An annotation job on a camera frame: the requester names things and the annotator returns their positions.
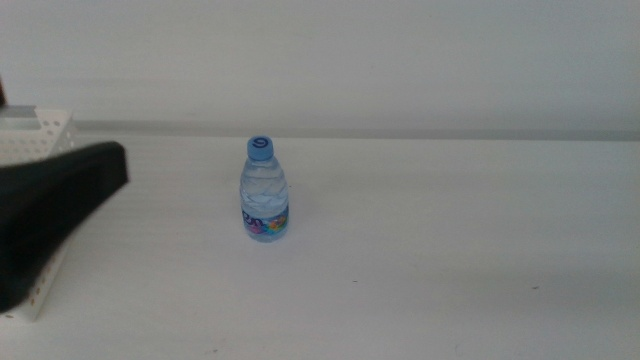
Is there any clear water bottle blue cap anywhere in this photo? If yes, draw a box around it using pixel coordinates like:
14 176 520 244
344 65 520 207
239 135 291 244

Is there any white perforated plastic basket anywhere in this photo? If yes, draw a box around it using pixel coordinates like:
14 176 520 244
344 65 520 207
0 105 79 323

